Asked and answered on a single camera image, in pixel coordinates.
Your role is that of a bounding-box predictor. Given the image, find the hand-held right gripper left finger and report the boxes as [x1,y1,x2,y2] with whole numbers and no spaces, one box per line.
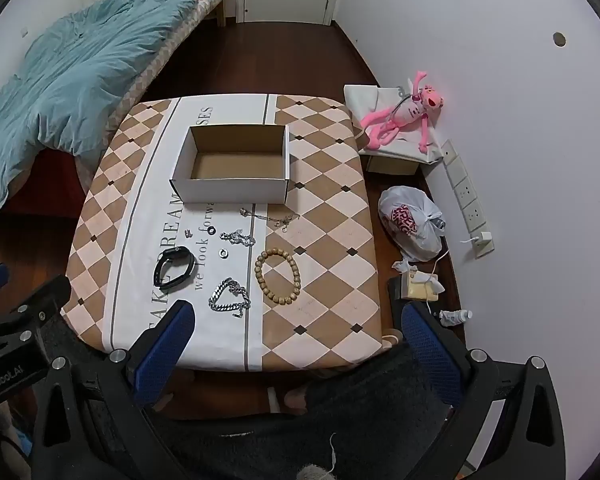
[30,299,197,480]

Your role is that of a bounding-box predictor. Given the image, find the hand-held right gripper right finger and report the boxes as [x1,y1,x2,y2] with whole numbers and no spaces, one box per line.
[401,302,568,480]

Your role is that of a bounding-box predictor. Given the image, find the thick silver chain bracelet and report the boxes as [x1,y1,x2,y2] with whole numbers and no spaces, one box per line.
[208,277,252,320]

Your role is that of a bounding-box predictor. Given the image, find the small silver chain bracelet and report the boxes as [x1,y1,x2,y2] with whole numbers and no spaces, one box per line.
[219,228,257,248]

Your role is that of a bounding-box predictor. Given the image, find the thin silver necklace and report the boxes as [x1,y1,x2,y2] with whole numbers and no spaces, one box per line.
[239,206,301,233]

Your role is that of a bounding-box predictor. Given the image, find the cardboard box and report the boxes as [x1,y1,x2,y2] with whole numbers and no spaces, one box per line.
[169,125,292,206]

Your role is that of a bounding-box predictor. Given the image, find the yellow box with tissue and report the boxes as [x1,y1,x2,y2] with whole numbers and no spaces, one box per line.
[400,270,443,303]

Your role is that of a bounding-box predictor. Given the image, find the person's dark pants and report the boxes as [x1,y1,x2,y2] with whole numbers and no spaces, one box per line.
[150,342,463,480]

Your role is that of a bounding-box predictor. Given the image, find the white plastic bag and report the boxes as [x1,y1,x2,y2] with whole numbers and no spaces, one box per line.
[378,185,447,262]

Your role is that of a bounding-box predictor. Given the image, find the white charger plug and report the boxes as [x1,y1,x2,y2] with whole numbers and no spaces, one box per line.
[472,231,495,260]

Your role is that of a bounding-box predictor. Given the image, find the person's foot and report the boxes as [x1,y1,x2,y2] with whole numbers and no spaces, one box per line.
[282,385,311,416]

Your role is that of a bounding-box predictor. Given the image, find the white power strip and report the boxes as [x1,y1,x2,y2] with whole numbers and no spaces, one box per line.
[440,139,487,235]

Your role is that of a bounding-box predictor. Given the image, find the grey fuzzy cloth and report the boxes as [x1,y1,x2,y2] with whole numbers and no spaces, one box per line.
[295,462,337,480]

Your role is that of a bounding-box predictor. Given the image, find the checked printed tablecloth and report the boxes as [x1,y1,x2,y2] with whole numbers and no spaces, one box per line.
[62,92,386,373]

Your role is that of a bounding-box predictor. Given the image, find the light blue blanket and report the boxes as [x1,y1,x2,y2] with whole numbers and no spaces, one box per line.
[0,0,231,216]

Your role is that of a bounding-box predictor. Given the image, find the pink plush toy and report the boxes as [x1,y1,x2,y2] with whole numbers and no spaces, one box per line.
[361,71,446,153]

